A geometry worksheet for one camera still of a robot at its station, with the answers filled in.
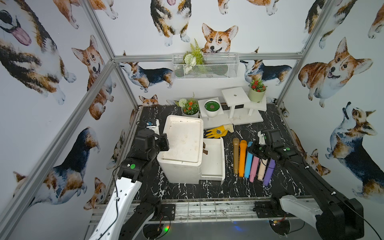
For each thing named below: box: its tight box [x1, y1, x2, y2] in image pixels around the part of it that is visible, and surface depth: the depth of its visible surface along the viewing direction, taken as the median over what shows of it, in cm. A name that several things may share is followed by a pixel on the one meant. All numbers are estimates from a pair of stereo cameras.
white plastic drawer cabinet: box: [157, 114, 204, 184], surface depth 75 cm
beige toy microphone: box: [257, 158, 268, 181], surface depth 87 cm
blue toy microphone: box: [244, 141, 254, 179], surface depth 87 cm
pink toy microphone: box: [249, 156, 260, 183], surface depth 87 cm
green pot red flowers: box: [248, 78, 268, 103], surface depth 99 cm
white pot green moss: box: [204, 99, 221, 118], surface depth 92 cm
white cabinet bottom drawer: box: [199, 137, 226, 182], surface depth 89 cm
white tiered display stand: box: [198, 86, 267, 129], surface depth 103 cm
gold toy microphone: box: [232, 137, 240, 175], surface depth 94 cm
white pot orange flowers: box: [174, 92, 200, 118], surface depth 105 cm
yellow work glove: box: [205, 123, 235, 139], surface depth 106 cm
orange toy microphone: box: [239, 139, 247, 178], surface depth 90 cm
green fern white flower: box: [183, 38, 205, 75], surface depth 84 cm
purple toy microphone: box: [263, 158, 276, 187], surface depth 85 cm
